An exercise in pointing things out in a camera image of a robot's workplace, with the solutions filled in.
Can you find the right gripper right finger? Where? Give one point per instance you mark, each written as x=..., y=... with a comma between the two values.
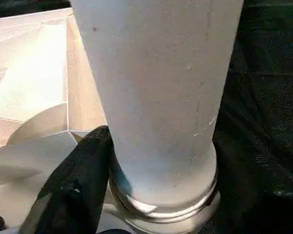
x=258, y=195

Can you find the black mat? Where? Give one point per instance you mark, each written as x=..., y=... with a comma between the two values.
x=271, y=73

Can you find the white plastic table top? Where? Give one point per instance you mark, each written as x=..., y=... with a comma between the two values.
x=27, y=73

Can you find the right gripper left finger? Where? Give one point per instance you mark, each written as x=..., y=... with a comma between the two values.
x=70, y=190

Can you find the white plastic table leg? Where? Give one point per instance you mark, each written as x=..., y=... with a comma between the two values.
x=161, y=85

